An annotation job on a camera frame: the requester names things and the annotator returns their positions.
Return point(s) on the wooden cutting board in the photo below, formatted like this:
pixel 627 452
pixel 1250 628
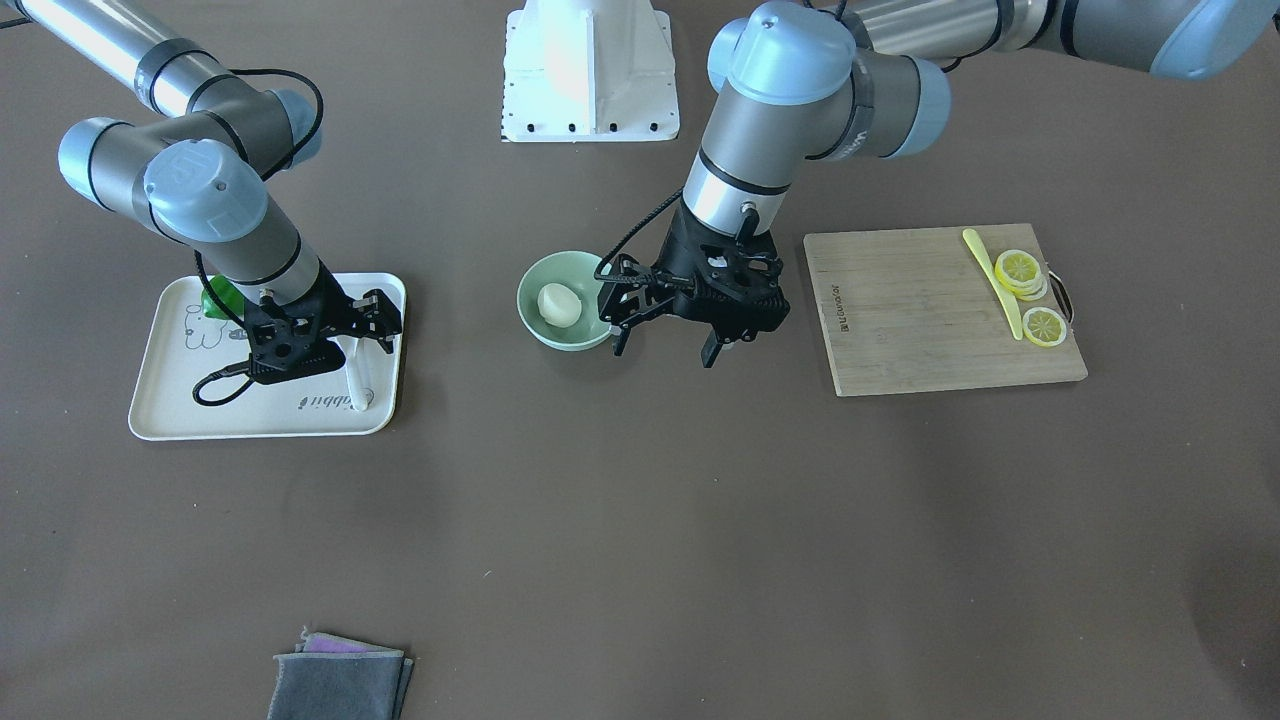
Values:
pixel 910 310

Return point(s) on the white steamed bun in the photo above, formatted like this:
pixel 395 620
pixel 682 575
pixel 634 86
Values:
pixel 559 305

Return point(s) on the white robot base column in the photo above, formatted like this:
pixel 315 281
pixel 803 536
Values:
pixel 589 71

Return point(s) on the light green ceramic bowl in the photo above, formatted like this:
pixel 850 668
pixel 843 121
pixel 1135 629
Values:
pixel 577 270

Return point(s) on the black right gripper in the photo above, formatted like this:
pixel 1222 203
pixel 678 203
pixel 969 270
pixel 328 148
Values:
pixel 334 300

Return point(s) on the lemon slice near handle top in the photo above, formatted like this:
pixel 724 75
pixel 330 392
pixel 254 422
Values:
pixel 1021 274

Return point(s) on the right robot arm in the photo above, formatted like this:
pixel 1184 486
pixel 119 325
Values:
pixel 198 175

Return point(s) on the lemon slice handle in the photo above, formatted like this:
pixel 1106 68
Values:
pixel 1044 327
pixel 1021 274

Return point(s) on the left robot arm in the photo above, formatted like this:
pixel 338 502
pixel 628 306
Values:
pixel 800 82

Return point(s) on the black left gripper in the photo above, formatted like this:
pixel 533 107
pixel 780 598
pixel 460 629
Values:
pixel 681 254

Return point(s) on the yellow plastic knife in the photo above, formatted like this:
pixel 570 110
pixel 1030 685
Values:
pixel 1007 299

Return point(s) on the white ceramic spoon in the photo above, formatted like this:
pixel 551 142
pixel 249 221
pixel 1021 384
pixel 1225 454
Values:
pixel 357 379

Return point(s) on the grey folded cloth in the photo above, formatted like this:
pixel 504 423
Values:
pixel 332 677

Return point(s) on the lemon slice near handle bottom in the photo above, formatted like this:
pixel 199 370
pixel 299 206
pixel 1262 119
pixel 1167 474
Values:
pixel 1044 327

